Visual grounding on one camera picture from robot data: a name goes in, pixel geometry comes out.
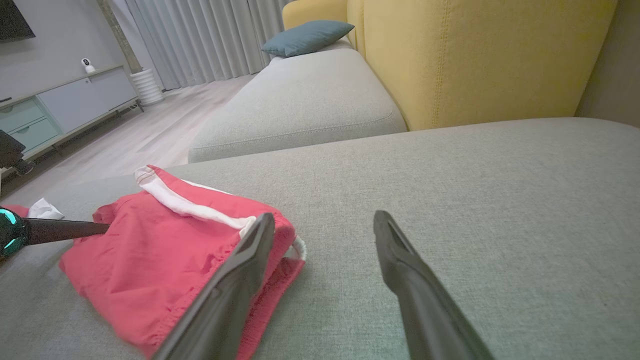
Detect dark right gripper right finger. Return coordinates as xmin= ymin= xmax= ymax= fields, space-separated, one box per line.
xmin=373 ymin=210 xmax=497 ymax=360

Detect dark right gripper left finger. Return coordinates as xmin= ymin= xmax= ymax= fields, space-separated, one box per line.
xmin=148 ymin=212 xmax=276 ymax=360

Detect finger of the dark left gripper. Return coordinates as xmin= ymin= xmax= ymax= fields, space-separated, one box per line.
xmin=25 ymin=218 xmax=112 ymax=246

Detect red and white shirt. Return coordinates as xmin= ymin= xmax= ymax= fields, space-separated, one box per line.
xmin=2 ymin=197 xmax=66 ymax=221

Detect red shorts with white band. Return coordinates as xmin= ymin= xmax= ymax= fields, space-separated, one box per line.
xmin=59 ymin=165 xmax=307 ymax=360

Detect dark floor object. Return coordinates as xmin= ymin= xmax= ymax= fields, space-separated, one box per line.
xmin=0 ymin=130 xmax=34 ymax=176

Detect grey and green TV cabinet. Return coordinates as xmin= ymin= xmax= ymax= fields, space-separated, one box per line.
xmin=0 ymin=64 xmax=143 ymax=166

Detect white ribbed plant pot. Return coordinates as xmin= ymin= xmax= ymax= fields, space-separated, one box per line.
xmin=130 ymin=68 xmax=165 ymax=106

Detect black flat television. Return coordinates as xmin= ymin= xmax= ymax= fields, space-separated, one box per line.
xmin=0 ymin=0 xmax=36 ymax=43

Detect grey pleated curtain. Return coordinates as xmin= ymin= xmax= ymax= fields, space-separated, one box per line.
xmin=110 ymin=0 xmax=296 ymax=91

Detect grey sofa seat cushion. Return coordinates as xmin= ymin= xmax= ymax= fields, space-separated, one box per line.
xmin=187 ymin=40 xmax=408 ymax=164

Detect yellow sofa backrest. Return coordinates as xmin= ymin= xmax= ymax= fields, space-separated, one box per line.
xmin=282 ymin=0 xmax=618 ymax=132

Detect blue throw pillow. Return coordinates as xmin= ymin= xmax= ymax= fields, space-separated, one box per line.
xmin=261 ymin=20 xmax=355 ymax=58

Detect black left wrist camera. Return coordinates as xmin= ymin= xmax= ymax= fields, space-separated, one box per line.
xmin=0 ymin=207 xmax=29 ymax=259

